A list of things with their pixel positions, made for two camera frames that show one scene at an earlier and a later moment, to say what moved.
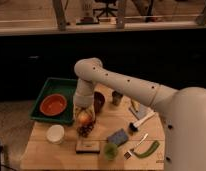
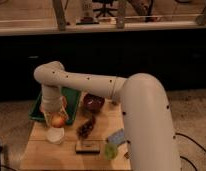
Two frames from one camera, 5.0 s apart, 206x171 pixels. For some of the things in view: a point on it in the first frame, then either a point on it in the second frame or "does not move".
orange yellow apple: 84,118 to 57,120
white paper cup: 55,134 does not move
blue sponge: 118,138 does not move
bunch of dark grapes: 85,129 does not move
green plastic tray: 59,86 does not move
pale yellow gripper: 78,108 to 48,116
